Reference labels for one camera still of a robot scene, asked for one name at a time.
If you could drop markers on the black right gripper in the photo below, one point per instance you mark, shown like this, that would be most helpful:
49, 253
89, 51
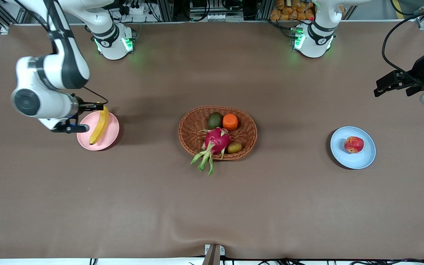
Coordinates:
82, 105

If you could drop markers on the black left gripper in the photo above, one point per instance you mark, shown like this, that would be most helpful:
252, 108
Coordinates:
419, 70

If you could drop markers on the yellow banana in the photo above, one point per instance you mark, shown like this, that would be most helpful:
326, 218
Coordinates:
99, 127

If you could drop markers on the red apple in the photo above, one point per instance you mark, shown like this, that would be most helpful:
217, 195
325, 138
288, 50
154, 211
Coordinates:
354, 144

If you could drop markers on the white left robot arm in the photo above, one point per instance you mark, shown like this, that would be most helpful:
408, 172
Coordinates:
315, 46

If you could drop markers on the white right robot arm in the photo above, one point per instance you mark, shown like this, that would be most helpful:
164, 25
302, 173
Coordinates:
55, 68

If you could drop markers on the pink round plate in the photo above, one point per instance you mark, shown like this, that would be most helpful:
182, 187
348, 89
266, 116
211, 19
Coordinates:
84, 133

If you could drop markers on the blue round plate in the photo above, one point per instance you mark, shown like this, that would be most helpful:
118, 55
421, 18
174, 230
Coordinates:
359, 161

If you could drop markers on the brown wicker basket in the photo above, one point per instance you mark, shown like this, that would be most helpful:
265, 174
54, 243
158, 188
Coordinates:
193, 125

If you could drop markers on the white power strip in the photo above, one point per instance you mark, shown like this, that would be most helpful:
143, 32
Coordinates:
142, 10

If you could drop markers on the green avocado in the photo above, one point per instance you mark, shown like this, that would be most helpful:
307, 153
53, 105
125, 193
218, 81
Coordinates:
215, 120

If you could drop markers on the pink dragon fruit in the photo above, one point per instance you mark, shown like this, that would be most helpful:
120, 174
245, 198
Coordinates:
217, 139

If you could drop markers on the orange fruit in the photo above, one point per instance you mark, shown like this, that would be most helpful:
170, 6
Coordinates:
230, 122

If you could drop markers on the bag of orange bread rolls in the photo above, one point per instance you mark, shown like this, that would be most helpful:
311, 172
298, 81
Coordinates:
291, 9

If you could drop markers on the brown kiwi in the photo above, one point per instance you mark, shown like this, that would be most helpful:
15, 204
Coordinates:
235, 147

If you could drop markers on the brown table cloth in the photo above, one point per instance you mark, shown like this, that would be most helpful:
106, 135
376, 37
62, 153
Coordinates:
212, 202

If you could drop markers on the metal table edge bracket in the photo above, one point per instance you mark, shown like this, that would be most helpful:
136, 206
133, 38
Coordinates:
214, 255

